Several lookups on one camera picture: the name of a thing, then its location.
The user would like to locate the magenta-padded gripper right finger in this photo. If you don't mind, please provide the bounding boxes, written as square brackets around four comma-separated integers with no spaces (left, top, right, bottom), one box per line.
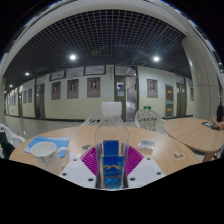
[124,145,166,190]

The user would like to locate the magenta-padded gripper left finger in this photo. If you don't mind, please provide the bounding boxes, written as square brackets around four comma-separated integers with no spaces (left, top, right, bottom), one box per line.
[59,145,100,190]

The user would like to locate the clear blue-labelled water bottle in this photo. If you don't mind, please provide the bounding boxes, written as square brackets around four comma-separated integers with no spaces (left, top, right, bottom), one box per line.
[93,101,131,191]

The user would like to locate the small tissue packet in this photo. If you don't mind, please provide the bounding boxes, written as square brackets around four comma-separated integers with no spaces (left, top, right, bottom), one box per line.
[137,138,156,152]

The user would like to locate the small dark flat scrap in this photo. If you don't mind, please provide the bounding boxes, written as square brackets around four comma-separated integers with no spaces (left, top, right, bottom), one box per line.
[80,143,94,151]

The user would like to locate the light blue cloth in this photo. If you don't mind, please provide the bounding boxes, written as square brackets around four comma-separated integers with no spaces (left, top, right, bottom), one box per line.
[23,135,71,155]

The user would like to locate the white ceramic mug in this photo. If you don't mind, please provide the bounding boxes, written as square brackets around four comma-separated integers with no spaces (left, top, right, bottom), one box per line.
[30,140,70,172]

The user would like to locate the white lattice-back plastic chair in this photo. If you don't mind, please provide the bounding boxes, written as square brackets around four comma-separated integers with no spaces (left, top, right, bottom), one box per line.
[134,107,166,132]

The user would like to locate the round wooden side table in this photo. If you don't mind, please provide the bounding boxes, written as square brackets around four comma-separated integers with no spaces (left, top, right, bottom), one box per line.
[162,117,224,163]

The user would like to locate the white plastic armchair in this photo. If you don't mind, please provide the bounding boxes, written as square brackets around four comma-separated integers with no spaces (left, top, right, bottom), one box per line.
[0,123,27,159]

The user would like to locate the open dark-framed doorway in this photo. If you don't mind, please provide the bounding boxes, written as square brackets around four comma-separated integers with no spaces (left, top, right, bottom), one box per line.
[113,65,139,123]

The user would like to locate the dark flat phone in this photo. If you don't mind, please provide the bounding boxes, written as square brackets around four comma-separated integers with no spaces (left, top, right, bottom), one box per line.
[201,120,221,131]

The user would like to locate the dark brown door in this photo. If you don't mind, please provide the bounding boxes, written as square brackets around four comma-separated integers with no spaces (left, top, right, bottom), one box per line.
[175,82,188,118]
[34,83,46,120]

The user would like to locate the person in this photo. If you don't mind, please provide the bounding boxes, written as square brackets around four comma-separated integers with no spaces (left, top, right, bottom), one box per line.
[210,103,224,131]

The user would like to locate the round ceiling lights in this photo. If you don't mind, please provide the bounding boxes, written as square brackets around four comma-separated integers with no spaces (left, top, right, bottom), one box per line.
[23,52,162,78]

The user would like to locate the framed wall pictures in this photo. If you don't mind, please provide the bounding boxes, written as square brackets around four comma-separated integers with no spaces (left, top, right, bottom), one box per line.
[7,76,196,107]

